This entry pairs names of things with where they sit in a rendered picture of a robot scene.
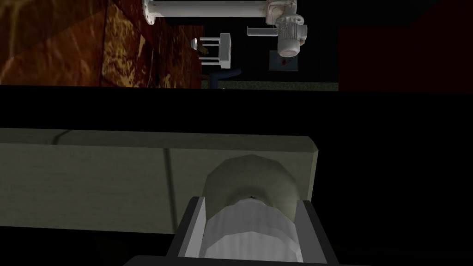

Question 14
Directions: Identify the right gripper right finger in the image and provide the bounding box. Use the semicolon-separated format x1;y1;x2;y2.
296;199;339;265

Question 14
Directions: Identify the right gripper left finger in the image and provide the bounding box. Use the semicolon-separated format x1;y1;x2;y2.
166;196;206;259

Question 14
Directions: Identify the olive and grey round knob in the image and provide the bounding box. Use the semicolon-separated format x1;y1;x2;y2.
201;154;302;263

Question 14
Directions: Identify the olive door leaf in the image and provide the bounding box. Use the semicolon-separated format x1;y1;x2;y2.
0;127;319;236

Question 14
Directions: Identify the blue bent bar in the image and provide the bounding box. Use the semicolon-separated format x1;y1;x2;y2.
208;68;243;89

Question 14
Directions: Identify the white pipe with motor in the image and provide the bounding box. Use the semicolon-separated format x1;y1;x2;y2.
142;0;308;58

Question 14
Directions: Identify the dark picture on wall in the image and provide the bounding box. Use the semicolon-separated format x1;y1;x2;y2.
268;49;300;72

